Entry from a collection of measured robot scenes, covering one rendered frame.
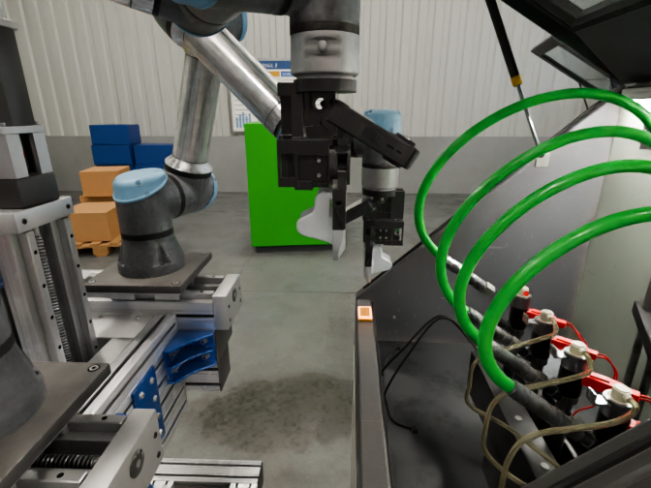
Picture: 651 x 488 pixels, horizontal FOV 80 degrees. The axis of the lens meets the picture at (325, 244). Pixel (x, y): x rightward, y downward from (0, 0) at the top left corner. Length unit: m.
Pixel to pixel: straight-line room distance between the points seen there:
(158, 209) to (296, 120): 0.57
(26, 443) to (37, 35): 8.37
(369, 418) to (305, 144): 0.43
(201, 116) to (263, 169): 2.92
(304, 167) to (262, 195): 3.50
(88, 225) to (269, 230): 1.82
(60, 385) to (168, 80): 7.19
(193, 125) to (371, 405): 0.72
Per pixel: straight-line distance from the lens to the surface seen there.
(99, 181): 5.02
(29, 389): 0.64
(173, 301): 0.99
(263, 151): 3.88
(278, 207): 3.96
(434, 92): 7.26
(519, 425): 0.66
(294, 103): 0.45
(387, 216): 0.82
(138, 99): 7.90
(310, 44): 0.44
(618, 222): 0.42
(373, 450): 0.62
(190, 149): 1.02
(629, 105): 0.69
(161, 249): 0.98
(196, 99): 0.99
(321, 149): 0.44
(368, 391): 0.71
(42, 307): 0.82
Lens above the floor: 1.40
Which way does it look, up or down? 19 degrees down
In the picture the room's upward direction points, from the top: straight up
